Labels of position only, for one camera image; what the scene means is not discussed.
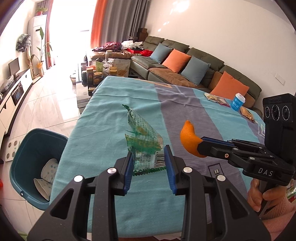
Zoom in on person's right forearm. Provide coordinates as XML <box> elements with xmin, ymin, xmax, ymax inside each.
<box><xmin>262</xmin><ymin>196</ymin><xmax>296</xmax><ymax>241</ymax></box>

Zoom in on orange curtain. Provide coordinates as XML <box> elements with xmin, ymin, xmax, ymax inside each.
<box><xmin>90</xmin><ymin>0</ymin><xmax>109</xmax><ymax>51</ymax></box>

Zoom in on white and black tv cabinet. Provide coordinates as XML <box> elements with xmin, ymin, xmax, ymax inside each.
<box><xmin>0</xmin><ymin>68</ymin><xmax>33</xmax><ymax>149</ymax></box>

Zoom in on teal plastic bin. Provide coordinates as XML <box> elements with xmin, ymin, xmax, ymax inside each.
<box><xmin>9</xmin><ymin>128</ymin><xmax>69</xmax><ymax>211</ymax></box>

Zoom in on blue cushion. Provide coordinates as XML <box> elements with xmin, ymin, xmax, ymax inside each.
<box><xmin>181</xmin><ymin>55</ymin><xmax>211</xmax><ymax>86</ymax></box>
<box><xmin>149</xmin><ymin>43</ymin><xmax>173</xmax><ymax>64</ymax></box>

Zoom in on pile of clothes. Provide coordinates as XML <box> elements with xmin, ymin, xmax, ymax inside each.
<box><xmin>93</xmin><ymin>40</ymin><xmax>156</xmax><ymax>56</ymax></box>

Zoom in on brown cardboard boxes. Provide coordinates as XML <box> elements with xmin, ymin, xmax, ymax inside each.
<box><xmin>136</xmin><ymin>27</ymin><xmax>149</xmax><ymax>40</ymax></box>

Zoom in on clear plastic bag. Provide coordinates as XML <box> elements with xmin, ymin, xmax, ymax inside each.
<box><xmin>0</xmin><ymin>75</ymin><xmax>15</xmax><ymax>93</ymax></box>

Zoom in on white bathroom scale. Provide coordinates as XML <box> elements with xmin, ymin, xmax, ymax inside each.
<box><xmin>4</xmin><ymin>140</ymin><xmax>20</xmax><ymax>162</ymax></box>

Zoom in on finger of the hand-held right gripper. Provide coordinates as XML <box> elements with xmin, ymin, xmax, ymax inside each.
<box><xmin>200</xmin><ymin>136</ymin><xmax>276</xmax><ymax>158</ymax></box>
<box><xmin>197</xmin><ymin>140</ymin><xmax>249</xmax><ymax>171</ymax></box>

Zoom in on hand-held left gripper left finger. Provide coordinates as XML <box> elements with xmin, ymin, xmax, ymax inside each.
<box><xmin>28</xmin><ymin>152</ymin><xmax>136</xmax><ymax>241</ymax></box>

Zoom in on white standing air conditioner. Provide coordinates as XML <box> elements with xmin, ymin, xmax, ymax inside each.
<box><xmin>27</xmin><ymin>16</ymin><xmax>48</xmax><ymax>75</ymax></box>

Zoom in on glass coffee table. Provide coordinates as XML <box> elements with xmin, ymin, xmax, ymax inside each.
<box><xmin>76</xmin><ymin>57</ymin><xmax>139</xmax><ymax>110</ymax></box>

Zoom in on small gold foil wrapper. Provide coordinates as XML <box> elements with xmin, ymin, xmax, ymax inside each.
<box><xmin>240</xmin><ymin>106</ymin><xmax>256</xmax><ymax>123</ymax></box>

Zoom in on white printed paper plate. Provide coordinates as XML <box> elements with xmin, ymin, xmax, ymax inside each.
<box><xmin>41</xmin><ymin>158</ymin><xmax>58</xmax><ymax>184</ymax></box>
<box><xmin>33</xmin><ymin>178</ymin><xmax>52</xmax><ymax>201</ymax></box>

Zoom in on person's right hand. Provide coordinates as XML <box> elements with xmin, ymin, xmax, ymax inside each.
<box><xmin>247</xmin><ymin>179</ymin><xmax>288</xmax><ymax>213</ymax></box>

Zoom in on tall leafy plant in vase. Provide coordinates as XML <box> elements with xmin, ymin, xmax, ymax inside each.
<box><xmin>31</xmin><ymin>26</ymin><xmax>53</xmax><ymax>77</ymax></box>

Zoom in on flat snack packets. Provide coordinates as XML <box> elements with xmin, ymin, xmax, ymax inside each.
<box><xmin>204</xmin><ymin>92</ymin><xmax>232</xmax><ymax>107</ymax></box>

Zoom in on green printed snack wrapper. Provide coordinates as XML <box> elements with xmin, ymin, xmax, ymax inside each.
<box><xmin>122</xmin><ymin>104</ymin><xmax>167</xmax><ymax>177</ymax></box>

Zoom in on teal and grey blanket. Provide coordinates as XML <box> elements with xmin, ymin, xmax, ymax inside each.
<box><xmin>49</xmin><ymin>76</ymin><xmax>265</xmax><ymax>235</ymax></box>

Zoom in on orange peel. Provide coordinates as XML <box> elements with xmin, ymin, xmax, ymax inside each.
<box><xmin>180</xmin><ymin>120</ymin><xmax>208</xmax><ymax>158</ymax></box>

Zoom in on grey sectional sofa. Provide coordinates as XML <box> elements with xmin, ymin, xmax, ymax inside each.
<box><xmin>130</xmin><ymin>36</ymin><xmax>263</xmax><ymax>114</ymax></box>

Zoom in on orange cushion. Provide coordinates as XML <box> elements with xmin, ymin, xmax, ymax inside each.
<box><xmin>210</xmin><ymin>71</ymin><xmax>250</xmax><ymax>100</ymax></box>
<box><xmin>162</xmin><ymin>49</ymin><xmax>192</xmax><ymax>74</ymax></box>

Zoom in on group of jars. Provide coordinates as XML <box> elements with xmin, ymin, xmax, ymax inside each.
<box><xmin>81</xmin><ymin>50</ymin><xmax>117</xmax><ymax>92</ymax></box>

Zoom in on black monitor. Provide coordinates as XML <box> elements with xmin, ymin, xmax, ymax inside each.
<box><xmin>8</xmin><ymin>58</ymin><xmax>20</xmax><ymax>78</ymax></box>

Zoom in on kraft paper snack bag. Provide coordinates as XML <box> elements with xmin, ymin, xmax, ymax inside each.
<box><xmin>113</xmin><ymin>58</ymin><xmax>131</xmax><ymax>77</ymax></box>

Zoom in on fan with patterned cover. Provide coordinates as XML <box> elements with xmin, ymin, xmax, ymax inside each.
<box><xmin>15</xmin><ymin>33</ymin><xmax>32</xmax><ymax>70</ymax></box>

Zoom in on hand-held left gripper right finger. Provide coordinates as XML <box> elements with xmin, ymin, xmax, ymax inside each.
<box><xmin>164</xmin><ymin>146</ymin><xmax>271</xmax><ymax>241</ymax></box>

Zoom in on blue paper cup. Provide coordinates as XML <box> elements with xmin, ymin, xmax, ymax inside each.
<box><xmin>230</xmin><ymin>93</ymin><xmax>246</xmax><ymax>111</ymax></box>

